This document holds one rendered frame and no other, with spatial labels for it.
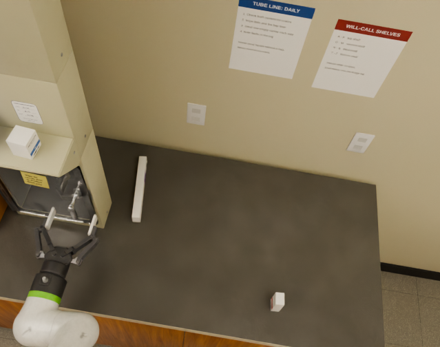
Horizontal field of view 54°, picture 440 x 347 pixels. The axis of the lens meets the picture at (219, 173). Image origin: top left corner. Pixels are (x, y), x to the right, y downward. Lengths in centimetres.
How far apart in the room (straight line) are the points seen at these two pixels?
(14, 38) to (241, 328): 110
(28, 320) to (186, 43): 92
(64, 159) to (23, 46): 31
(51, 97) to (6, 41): 16
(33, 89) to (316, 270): 113
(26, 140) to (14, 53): 22
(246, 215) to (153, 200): 37
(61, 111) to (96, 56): 50
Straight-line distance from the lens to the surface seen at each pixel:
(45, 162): 115
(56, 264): 138
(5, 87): 111
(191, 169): 177
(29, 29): 94
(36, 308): 134
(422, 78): 150
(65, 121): 113
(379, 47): 139
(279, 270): 163
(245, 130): 169
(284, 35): 135
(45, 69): 100
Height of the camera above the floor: 245
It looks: 58 degrees down
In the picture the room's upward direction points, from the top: 10 degrees clockwise
